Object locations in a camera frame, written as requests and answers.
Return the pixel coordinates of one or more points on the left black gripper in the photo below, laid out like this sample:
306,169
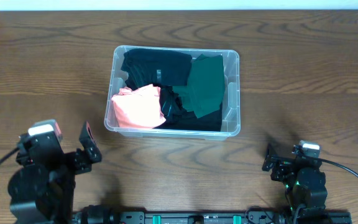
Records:
78,160

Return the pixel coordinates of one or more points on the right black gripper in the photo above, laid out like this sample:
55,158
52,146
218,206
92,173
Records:
284,163

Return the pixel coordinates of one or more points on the pink garment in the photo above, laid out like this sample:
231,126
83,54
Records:
138,108

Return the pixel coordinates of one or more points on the large black garment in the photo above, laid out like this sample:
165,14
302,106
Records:
188,121

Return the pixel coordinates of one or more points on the dark green garment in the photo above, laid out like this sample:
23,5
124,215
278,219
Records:
204,91

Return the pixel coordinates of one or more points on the small black garment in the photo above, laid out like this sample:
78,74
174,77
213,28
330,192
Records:
171,105

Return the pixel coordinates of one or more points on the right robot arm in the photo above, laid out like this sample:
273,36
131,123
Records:
304,183

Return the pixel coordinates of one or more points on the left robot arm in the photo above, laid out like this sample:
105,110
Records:
42,190

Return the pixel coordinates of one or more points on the clear plastic storage bin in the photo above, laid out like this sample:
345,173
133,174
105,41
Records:
231,113

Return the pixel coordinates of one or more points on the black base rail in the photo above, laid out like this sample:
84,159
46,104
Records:
250,217

